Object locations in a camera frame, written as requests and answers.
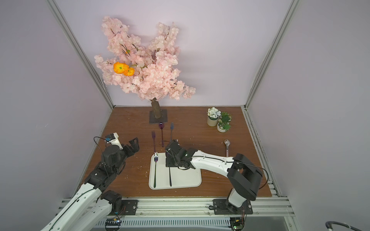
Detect rainbow iridescent fork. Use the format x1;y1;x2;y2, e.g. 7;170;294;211
153;152;159;188

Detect white square tray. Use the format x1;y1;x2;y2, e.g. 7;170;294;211
148;153;202;190

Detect dark purple spoon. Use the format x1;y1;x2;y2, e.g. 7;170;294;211
168;167;172;187

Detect blue fork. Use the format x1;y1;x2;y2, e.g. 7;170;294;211
170;122;174;142

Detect silver pink spoon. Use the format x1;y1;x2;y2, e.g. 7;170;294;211
224;139;230;157

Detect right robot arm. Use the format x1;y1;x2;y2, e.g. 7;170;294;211
165;140;270;210

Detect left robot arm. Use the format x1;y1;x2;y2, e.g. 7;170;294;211
43;133;140;231

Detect purple fork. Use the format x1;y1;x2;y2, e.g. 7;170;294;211
151;131;157;153

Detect magenta purple spoon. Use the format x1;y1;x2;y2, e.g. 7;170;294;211
159;122;164;147

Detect white flowers in beige pot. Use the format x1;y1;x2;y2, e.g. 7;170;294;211
207;107;221;127

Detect green plant in white pot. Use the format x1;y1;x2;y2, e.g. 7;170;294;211
217;112;232;133

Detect left circuit board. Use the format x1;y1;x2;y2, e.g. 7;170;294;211
105;218;122;231

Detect circuit board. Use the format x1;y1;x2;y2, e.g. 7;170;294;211
105;218;122;231
229;217;245;231

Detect pink cherry blossom tree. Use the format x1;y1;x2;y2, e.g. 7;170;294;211
94;16;196;102

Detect orange artificial flower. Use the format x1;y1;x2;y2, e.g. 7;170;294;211
113;62;135;77

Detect right circuit board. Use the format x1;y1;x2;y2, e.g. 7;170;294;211
229;217;245;231

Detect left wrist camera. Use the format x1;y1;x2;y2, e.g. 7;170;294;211
105;132;123;150

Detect dark metal tree base plate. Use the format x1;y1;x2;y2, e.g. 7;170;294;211
149;109;168;124

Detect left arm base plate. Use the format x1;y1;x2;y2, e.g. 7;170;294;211
119;199;139;216

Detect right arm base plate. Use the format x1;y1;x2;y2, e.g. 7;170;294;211
208;199;253;215

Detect aluminium front rail frame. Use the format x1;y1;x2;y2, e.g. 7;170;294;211
47;196;300;231

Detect left corner aluminium post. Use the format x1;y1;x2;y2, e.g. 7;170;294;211
45;0;114;110

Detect corner aluminium post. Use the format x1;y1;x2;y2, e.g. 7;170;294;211
45;0;114;110
244;0;300;110

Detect black curved cable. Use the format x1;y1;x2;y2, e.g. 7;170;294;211
325;220;363;231

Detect right corner aluminium post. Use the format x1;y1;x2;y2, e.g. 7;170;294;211
244;0;300;110

